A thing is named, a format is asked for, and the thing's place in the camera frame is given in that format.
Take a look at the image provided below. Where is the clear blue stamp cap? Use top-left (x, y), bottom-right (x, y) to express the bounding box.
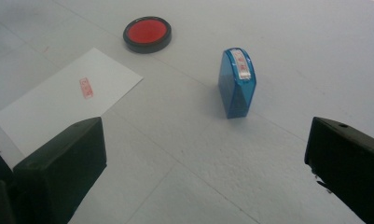
top-left (226, 88), bottom-right (256, 119)

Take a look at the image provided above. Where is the round red ink pad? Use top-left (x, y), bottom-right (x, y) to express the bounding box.
top-left (122, 16), bottom-right (173, 54)

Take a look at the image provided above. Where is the blue stamp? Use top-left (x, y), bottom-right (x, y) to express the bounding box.
top-left (217, 47), bottom-right (257, 119)

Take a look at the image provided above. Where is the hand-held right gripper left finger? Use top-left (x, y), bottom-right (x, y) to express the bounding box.
top-left (11, 116), bottom-right (108, 224)

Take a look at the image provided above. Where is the white table cover board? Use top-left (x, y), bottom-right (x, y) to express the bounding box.
top-left (0, 0), bottom-right (374, 224)

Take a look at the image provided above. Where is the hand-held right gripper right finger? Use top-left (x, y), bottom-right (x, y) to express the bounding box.
top-left (304, 116), bottom-right (374, 224)

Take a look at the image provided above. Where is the white paper sheet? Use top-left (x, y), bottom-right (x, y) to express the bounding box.
top-left (0, 47), bottom-right (145, 159)

